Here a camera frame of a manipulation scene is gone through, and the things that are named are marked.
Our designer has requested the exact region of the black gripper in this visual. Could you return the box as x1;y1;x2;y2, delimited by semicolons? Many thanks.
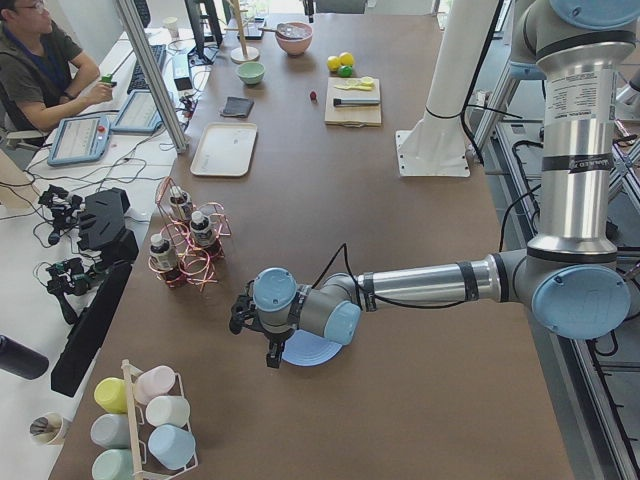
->
264;330;295;369

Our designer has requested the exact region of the blue round plate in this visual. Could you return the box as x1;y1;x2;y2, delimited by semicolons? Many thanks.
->
282;330;343;367

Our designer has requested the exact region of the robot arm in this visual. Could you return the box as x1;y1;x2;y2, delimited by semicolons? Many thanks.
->
230;1;639;368

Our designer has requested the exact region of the pink cup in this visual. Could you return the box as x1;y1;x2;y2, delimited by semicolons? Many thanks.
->
134;365;175;405

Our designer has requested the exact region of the white cup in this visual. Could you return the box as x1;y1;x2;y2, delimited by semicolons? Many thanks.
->
146;395;191;428

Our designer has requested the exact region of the blue cup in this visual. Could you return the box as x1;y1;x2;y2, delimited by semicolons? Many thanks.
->
148;424;196;470

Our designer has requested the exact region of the dark tea bottle middle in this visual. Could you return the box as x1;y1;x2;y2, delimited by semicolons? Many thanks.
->
190;210;222;258

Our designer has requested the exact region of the dark tea bottle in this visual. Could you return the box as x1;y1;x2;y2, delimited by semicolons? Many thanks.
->
190;210;222;258
150;233;182;284
169;185;193;222

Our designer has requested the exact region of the dark tea bottle front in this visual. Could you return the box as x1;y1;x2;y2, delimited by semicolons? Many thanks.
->
150;233;182;284

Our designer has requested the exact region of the yellow cup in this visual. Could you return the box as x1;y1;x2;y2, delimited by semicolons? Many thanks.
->
94;377;127;414

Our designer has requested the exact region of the grey cup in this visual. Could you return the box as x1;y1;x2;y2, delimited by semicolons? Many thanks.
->
90;413;130;449

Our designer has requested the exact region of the dark tea bottle back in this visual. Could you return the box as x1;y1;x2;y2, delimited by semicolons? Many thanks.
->
169;185;193;222

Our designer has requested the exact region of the mint green cup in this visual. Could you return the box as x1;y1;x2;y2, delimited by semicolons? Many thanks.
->
91;449;133;480

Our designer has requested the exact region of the black long bar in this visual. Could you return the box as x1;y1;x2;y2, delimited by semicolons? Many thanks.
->
50;261;132;397

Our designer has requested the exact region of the cream rabbit tray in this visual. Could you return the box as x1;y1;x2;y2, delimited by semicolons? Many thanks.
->
190;122;258;178

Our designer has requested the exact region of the paper cup with utensils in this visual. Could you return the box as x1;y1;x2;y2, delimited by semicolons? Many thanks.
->
29;412;71;446

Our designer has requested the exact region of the grey folded cloth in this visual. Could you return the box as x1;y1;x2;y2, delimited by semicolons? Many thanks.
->
220;96;254;118

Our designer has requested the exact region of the black cylinder bottle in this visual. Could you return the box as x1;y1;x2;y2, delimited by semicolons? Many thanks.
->
1;335;49;380

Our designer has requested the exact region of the steel muddler black tip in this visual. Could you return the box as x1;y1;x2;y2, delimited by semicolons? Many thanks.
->
332;98;381;107

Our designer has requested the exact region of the wooden cutting board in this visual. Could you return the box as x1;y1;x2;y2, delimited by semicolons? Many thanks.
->
324;77;382;127

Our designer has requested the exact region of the teach pendant far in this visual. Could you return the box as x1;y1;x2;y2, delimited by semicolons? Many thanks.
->
111;90;162;134

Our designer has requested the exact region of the teach pendant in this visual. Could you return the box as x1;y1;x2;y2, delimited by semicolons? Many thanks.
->
111;90;162;134
47;115;110;167

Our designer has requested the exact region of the green bowl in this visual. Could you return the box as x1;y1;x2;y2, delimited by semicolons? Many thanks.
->
236;61;266;86

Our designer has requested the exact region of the yellow plastic knife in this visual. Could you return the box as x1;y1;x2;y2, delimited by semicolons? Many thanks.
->
333;83;375;91

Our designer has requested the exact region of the teach pendant near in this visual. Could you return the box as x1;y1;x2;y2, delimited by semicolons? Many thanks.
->
47;115;110;167

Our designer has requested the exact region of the green lime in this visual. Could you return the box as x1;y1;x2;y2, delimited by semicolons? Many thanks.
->
337;65;353;78

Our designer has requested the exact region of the yellow lemon near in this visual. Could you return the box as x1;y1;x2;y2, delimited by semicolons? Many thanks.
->
326;56;342;72

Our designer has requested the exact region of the yellow lemon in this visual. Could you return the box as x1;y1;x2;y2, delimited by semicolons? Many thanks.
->
326;56;342;72
338;51;355;67

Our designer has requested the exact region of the wooden stand round base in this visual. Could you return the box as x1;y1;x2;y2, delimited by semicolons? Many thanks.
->
223;0;261;65

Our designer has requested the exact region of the black keyboard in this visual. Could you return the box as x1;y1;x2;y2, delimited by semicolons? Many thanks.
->
125;43;168;95

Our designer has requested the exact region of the yellow lemon far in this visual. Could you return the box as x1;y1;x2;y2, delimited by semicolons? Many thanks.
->
338;51;355;67

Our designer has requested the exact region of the pink bowl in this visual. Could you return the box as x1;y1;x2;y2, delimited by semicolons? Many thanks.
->
275;22;313;56

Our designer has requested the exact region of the metal ice scoop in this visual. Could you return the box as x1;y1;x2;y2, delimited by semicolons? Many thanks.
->
259;23;307;40

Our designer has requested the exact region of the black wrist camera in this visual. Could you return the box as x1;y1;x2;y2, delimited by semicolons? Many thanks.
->
229;294;262;335

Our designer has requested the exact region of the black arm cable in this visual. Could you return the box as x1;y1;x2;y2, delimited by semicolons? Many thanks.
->
312;243;471;312

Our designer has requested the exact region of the white wire cup rack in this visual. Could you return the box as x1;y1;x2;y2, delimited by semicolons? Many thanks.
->
121;359;200;480

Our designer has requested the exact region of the copper wire bottle rack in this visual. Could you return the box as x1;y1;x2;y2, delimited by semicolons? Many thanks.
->
147;177;231;289

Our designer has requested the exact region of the black gripper mount part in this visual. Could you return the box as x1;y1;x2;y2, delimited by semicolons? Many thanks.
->
77;187;139;266

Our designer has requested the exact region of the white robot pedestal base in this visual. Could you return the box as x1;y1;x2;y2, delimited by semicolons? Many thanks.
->
396;0;502;177

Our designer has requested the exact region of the aluminium frame post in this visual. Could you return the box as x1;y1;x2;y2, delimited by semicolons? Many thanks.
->
115;0;188;154

